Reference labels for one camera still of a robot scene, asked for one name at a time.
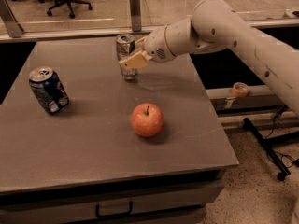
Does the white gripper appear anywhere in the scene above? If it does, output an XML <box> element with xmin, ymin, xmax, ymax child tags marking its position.
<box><xmin>119</xmin><ymin>26</ymin><xmax>176</xmax><ymax>69</ymax></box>

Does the silver redbull can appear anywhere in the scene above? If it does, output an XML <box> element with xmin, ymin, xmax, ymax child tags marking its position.
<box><xmin>116</xmin><ymin>34</ymin><xmax>137</xmax><ymax>81</ymax></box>

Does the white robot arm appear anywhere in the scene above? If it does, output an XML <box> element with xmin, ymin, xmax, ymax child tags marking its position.
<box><xmin>120</xmin><ymin>0</ymin><xmax>299</xmax><ymax>116</ymax></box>

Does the red apple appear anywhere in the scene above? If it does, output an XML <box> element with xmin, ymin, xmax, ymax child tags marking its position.
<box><xmin>131</xmin><ymin>103</ymin><xmax>164</xmax><ymax>137</ymax></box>

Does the blue pepsi can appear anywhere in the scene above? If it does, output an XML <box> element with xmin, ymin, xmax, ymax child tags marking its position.
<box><xmin>29</xmin><ymin>66</ymin><xmax>69</xmax><ymax>114</ymax></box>

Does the orange tape roll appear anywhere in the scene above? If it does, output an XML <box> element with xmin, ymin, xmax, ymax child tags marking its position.
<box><xmin>232</xmin><ymin>82</ymin><xmax>249</xmax><ymax>97</ymax></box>

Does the black rolling stand base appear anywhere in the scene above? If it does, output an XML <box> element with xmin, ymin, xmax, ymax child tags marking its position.
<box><xmin>243</xmin><ymin>118</ymin><xmax>299</xmax><ymax>181</ymax></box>

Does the grey drawer cabinet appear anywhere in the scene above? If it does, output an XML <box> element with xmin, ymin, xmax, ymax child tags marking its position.
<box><xmin>0</xmin><ymin>168</ymin><xmax>227</xmax><ymax>224</ymax></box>

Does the middle metal railing post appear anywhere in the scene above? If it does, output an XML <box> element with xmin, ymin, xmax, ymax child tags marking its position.
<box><xmin>129</xmin><ymin>0</ymin><xmax>142</xmax><ymax>32</ymax></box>

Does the metal railing post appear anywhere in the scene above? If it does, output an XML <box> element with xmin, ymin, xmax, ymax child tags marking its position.
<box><xmin>0</xmin><ymin>0</ymin><xmax>24</xmax><ymax>38</ymax></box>
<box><xmin>129</xmin><ymin>0</ymin><xmax>142</xmax><ymax>32</ymax></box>

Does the left metal railing post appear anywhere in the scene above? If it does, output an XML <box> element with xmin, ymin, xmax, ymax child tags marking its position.
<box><xmin>0</xmin><ymin>0</ymin><xmax>24</xmax><ymax>38</ymax></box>

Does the black drawer handle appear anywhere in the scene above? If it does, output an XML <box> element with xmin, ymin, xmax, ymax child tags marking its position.
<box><xmin>94</xmin><ymin>201</ymin><xmax>133</xmax><ymax>220</ymax></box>

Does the black cable on floor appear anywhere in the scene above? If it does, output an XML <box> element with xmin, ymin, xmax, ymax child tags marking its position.
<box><xmin>264</xmin><ymin>109</ymin><xmax>299</xmax><ymax>170</ymax></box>

